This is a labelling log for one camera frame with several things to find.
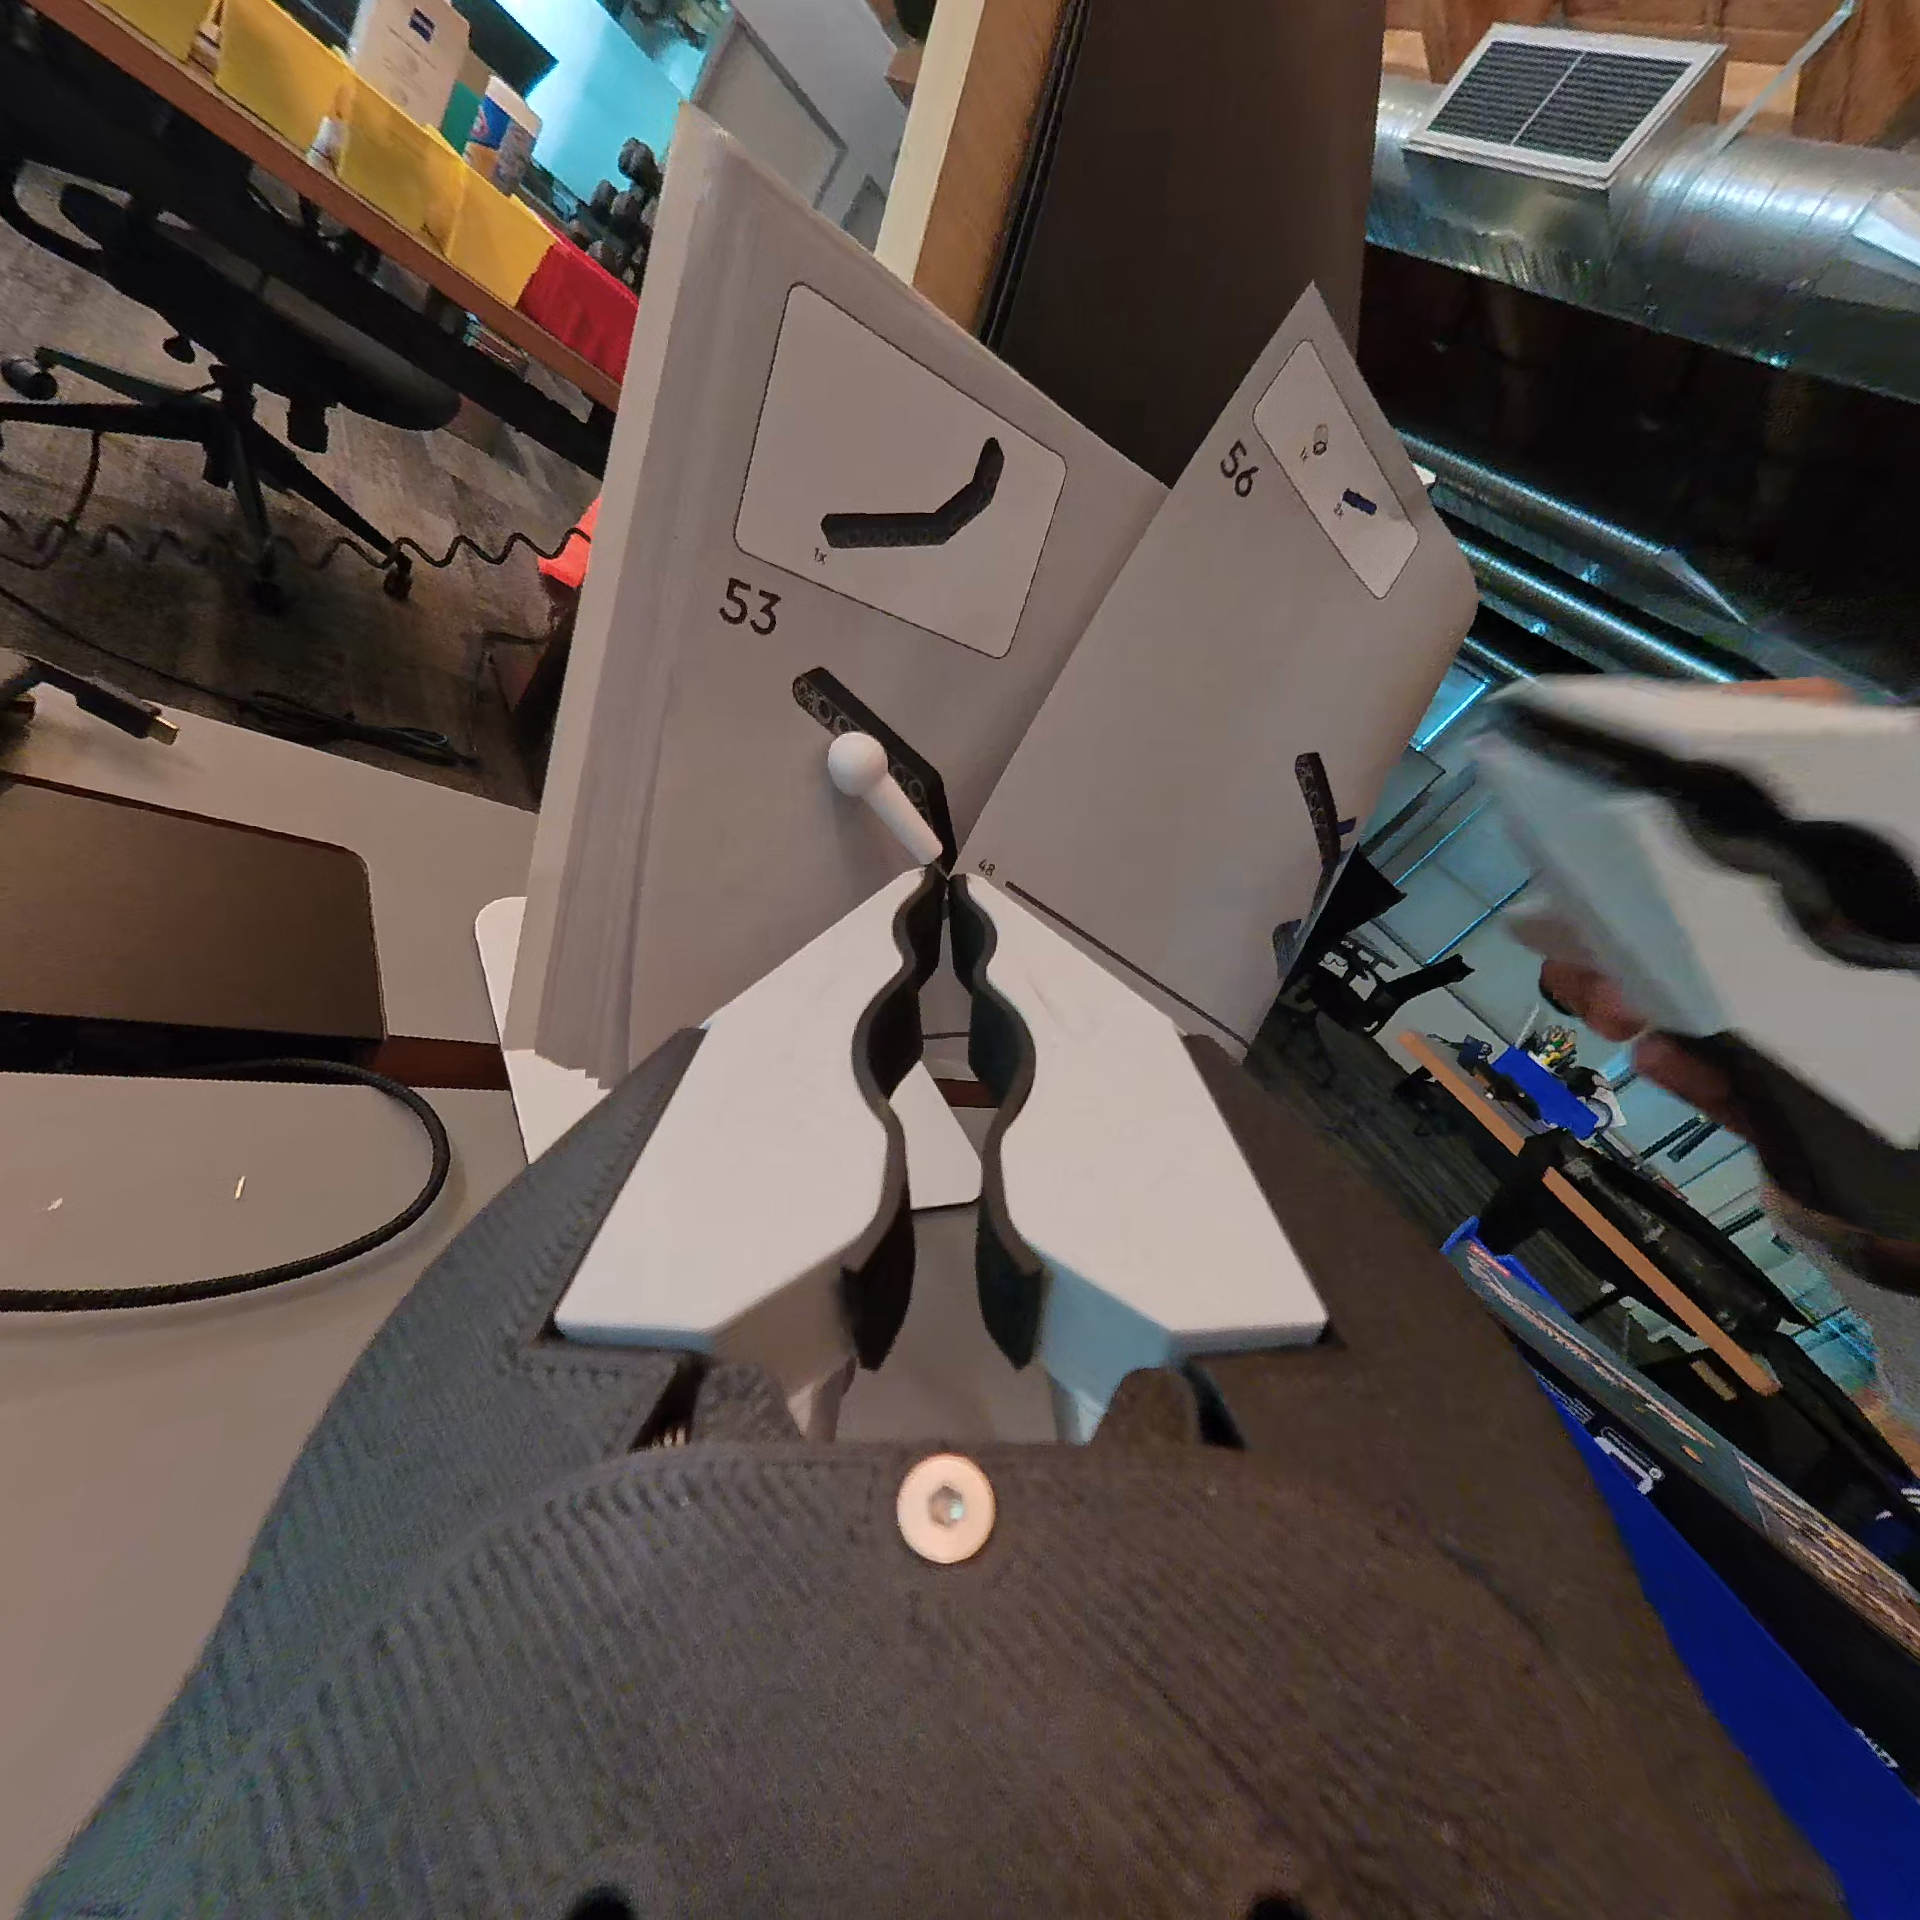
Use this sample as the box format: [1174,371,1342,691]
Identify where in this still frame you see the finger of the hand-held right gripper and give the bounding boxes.
[1500,679,1920,900]
[1476,737,1920,1150]

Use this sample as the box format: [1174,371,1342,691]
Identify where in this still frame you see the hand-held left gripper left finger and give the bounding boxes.
[555,879,953,1444]

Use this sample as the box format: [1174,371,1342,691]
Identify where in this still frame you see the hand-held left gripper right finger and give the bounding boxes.
[953,879,1333,1445]

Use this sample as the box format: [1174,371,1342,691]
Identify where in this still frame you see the white knob page holder arm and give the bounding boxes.
[826,730,953,875]

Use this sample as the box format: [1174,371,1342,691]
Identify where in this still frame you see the grey lego instruction booklet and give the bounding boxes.
[531,103,1483,1098]

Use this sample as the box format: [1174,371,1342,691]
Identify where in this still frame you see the person's right hand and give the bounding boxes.
[1541,960,1920,1294]

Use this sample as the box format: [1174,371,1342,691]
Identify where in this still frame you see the white book stand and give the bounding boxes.
[474,895,994,1210]

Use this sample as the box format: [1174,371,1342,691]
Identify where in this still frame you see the wooden desk with clutter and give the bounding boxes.
[1393,1029,1790,1401]

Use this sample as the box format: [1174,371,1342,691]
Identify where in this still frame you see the metal ceiling pipes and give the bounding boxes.
[1392,425,1761,679]

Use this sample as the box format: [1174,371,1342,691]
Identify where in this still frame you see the dark desk pad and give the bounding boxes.
[0,779,387,1045]

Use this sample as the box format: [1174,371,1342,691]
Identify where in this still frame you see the white vent grille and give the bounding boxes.
[1405,19,1728,188]

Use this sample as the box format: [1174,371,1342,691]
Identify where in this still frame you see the blue cardboard box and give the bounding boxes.
[1439,1238,1920,1920]

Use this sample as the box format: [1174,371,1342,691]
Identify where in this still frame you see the red plastic bin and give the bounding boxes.
[517,238,639,378]

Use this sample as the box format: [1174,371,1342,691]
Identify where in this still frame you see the black office chair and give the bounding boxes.
[0,139,470,604]

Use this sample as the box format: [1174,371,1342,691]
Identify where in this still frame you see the yellow plastic bin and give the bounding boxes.
[215,0,356,129]
[448,166,564,302]
[335,81,476,242]
[90,0,230,55]

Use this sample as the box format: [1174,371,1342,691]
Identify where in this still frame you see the black dumbbell rack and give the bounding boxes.
[579,133,670,229]

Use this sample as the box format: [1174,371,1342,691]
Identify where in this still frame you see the white sign card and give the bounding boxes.
[353,0,460,125]

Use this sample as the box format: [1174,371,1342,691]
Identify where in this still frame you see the black braided cable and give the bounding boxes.
[0,1058,455,1317]

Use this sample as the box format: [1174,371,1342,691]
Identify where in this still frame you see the silver ventilation duct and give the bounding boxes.
[1365,67,1920,411]

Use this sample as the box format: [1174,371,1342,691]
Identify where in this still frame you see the black coiled cable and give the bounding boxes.
[0,508,602,604]

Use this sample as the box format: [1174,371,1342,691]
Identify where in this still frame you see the black cable plug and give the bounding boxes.
[0,653,182,746]

